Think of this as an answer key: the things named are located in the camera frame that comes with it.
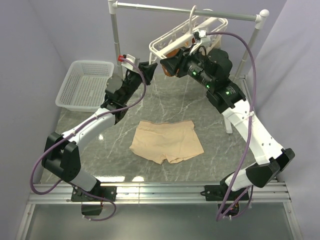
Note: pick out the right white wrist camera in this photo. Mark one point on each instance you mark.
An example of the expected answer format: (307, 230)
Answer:
(202, 40)

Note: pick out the white clip drying hanger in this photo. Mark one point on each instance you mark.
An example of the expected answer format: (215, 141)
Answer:
(174, 39)

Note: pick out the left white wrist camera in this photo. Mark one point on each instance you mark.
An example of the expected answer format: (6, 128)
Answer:
(129, 62)

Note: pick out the orange underwear on hanger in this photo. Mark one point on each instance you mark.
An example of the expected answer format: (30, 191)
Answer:
(180, 63)

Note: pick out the beige underwear shorts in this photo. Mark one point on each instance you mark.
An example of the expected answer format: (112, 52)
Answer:
(174, 142)

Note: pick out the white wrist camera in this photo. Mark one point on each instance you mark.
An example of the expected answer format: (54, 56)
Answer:
(129, 62)
(202, 40)

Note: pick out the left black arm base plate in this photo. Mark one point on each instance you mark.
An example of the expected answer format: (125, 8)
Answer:
(98, 193)

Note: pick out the white metal clothes rack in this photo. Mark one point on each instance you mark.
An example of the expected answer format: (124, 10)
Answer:
(113, 5)

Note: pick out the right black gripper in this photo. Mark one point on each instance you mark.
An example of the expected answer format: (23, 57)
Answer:
(179, 62)

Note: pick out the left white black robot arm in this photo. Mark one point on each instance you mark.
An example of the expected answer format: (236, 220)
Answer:
(62, 151)

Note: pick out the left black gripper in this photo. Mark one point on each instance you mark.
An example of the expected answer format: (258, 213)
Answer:
(148, 70)

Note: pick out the white perforated plastic basket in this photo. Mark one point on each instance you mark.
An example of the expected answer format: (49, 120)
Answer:
(83, 88)

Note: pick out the aluminium mounting rail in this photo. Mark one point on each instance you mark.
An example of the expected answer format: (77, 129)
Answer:
(162, 193)

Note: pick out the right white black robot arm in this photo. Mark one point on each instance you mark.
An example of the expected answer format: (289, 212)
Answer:
(212, 71)

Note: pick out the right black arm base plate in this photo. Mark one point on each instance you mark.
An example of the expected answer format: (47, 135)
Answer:
(217, 193)

